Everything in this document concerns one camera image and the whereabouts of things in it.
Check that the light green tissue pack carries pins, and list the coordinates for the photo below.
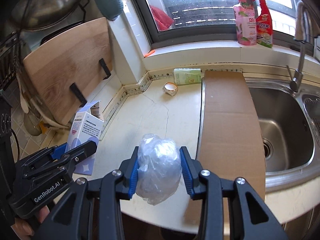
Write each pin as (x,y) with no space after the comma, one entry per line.
(186,76)

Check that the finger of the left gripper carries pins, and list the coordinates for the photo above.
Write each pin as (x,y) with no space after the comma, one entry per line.
(80,153)
(58,151)

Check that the wooden cutting board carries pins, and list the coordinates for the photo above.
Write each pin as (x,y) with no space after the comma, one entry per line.
(65,70)

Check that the stainless steel double sink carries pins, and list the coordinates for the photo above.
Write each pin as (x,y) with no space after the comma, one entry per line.
(289,123)

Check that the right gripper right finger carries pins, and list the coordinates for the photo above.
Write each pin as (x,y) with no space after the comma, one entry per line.
(201,184)

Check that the teal utensil holder cup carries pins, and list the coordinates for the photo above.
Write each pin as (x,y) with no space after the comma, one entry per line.
(110,9)

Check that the beige cloth on faucet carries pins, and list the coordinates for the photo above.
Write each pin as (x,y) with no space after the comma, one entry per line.
(302,23)

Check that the white blue medicine box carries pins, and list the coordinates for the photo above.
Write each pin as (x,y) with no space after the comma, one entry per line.
(87,125)

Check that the brown cardboard sheet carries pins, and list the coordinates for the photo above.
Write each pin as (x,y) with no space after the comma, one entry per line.
(231,139)

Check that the pink soap pump bottle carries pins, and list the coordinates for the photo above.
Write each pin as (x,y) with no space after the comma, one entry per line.
(246,29)

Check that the steel kitchen faucet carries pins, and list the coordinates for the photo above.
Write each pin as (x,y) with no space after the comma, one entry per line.
(296,79)

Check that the clear plastic bag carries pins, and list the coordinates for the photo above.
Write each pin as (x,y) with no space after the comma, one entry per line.
(160,169)

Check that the red spray cleaner bottle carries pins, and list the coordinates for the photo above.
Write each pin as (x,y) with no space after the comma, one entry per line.
(264,26)

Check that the steel pot lid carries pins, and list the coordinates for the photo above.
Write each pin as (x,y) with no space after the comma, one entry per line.
(34,15)

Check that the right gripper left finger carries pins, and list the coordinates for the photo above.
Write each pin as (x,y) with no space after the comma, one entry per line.
(120,184)

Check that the person's left hand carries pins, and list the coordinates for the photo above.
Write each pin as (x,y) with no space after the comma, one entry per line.
(25,229)

